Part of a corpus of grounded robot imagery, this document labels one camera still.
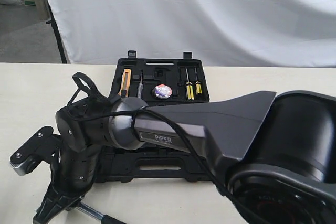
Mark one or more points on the black electrical tape roll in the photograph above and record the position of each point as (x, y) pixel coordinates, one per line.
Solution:
(162, 91)

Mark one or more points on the large yellow black screwdriver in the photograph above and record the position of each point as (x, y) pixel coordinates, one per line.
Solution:
(189, 87)

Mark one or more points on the claw hammer black grip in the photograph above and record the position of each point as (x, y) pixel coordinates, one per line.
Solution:
(104, 219)

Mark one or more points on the black backdrop stand pole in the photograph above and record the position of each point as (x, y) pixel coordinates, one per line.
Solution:
(52, 22)

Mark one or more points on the white backdrop cloth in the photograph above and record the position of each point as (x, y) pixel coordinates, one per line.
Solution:
(261, 33)

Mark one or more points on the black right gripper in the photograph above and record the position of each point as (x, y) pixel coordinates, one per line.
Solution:
(74, 177)

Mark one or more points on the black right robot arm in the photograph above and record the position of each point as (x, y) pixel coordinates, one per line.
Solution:
(272, 156)

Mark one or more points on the small yellow black screwdriver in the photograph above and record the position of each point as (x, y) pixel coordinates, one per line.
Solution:
(197, 83)

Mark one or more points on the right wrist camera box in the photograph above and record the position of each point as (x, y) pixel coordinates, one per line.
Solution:
(44, 145)

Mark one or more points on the black plastic tool case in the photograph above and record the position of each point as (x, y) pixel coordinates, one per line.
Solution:
(158, 82)

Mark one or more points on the clear test pen screwdriver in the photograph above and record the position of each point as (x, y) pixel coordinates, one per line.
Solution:
(140, 85)

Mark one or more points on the orange utility knife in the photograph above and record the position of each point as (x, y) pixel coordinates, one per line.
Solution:
(125, 83)

